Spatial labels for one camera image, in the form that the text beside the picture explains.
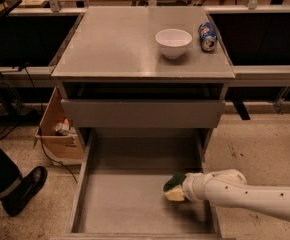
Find cardboard box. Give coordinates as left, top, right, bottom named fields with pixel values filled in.
left=35, top=88, right=84, bottom=165

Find white bowl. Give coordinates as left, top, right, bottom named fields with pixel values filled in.
left=155, top=29, right=192, bottom=59

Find blue soda can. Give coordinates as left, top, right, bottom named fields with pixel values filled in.
left=198, top=22, right=218, bottom=52

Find open grey middle drawer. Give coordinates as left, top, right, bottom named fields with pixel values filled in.
left=51, top=129, right=230, bottom=240

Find black leather shoe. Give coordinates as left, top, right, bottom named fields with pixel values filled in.
left=0, top=166, right=48, bottom=217

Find closed grey top drawer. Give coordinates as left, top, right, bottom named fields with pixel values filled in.
left=61, top=99, right=225, bottom=128

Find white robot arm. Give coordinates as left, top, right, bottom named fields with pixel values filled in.
left=163, top=169, right=290, bottom=222

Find green and yellow sponge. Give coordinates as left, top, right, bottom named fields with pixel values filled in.
left=163, top=172, right=186, bottom=192

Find black floor cable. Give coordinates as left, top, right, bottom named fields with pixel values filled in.
left=37, top=126, right=79, bottom=184

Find grey drawer cabinet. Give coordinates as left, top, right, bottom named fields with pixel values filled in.
left=50, top=5, right=236, bottom=240

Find crumpled item in box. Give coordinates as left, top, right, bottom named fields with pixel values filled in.
left=55, top=119, right=76, bottom=136

